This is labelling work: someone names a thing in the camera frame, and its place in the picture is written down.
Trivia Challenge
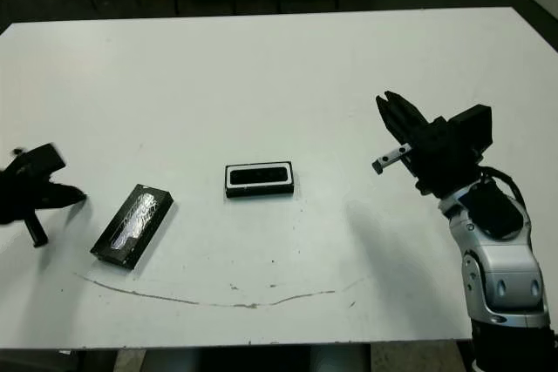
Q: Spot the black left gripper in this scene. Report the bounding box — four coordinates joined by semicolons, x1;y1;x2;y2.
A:
0;161;87;249

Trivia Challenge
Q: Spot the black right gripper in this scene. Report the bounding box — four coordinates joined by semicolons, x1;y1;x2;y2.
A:
371;91;483;199

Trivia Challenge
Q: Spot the black box lid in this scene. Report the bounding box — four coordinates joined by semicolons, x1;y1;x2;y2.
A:
90;183;176;269

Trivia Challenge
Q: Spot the black remote control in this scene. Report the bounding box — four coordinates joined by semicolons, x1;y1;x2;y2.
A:
229;166;289;186

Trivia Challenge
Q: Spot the black box with white insert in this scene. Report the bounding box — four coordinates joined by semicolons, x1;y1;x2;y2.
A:
224;161;296;200

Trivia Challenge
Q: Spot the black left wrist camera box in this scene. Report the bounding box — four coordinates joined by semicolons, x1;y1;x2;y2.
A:
9;143;67;182

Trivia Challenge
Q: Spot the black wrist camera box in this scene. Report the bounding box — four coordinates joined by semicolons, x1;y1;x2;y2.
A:
450;104;494;152
9;143;67;182

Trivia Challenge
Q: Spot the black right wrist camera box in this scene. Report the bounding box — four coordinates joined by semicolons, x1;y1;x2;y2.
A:
450;104;494;152

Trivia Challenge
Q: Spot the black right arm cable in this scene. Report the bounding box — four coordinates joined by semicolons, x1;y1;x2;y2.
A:
479;166;528;217

